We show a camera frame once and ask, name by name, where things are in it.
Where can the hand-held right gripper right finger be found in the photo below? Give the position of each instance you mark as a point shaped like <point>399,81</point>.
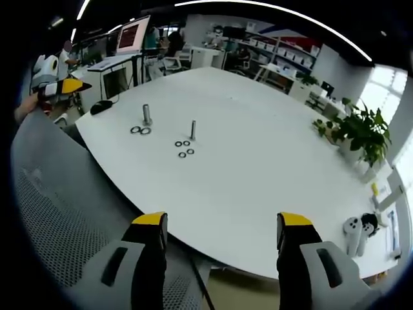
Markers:
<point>309,277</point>

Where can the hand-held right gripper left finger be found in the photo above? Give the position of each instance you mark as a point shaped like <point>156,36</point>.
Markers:
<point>129,274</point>

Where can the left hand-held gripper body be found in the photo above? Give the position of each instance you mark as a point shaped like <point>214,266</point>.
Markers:
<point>45,69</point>

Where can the large threaded metal stud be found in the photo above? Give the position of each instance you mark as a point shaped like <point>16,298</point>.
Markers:
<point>146,113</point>

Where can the small metal washer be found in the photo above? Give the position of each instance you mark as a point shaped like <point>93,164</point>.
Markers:
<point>189,142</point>
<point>179,155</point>
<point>187,151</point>
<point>176,143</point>

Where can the small threaded metal stud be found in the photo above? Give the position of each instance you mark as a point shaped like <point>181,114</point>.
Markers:
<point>193,130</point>

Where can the person's left hand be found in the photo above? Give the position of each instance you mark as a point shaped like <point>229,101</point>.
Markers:
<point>26,106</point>

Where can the black computer mouse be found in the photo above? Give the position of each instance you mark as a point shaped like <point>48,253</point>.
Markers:
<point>100,107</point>

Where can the white standing desk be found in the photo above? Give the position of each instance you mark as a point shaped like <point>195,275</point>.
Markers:
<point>113,74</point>

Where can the white controller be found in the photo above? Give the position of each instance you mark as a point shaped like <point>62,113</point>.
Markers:
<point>364,240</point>
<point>351,232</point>

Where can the large display screen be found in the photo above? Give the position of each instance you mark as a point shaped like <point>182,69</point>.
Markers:
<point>130,35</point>

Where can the black round object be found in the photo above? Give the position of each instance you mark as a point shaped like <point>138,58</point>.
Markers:
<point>370,220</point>

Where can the white paper sheets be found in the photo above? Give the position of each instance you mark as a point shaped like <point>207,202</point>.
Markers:
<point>393,232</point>

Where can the grey mesh office chair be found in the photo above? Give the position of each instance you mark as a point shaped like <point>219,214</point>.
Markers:
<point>64,193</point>

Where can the small yellow object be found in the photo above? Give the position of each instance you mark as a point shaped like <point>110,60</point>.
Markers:
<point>374,189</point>

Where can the white office chair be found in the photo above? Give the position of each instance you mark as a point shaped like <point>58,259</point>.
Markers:
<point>175,59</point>

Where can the white desk stand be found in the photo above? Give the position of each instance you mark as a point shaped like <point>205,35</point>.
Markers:
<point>388,193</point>

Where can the green potted plant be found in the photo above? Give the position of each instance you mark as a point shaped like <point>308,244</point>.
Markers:
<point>364,132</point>

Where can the white low cabinet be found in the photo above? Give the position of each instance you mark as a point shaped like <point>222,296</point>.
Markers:
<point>300,90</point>

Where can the silver desktop monitor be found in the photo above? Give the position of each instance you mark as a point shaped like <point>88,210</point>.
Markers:
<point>328,88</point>

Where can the storage shelf with white boxes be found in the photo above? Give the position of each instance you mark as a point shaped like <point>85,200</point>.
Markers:
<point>284,48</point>

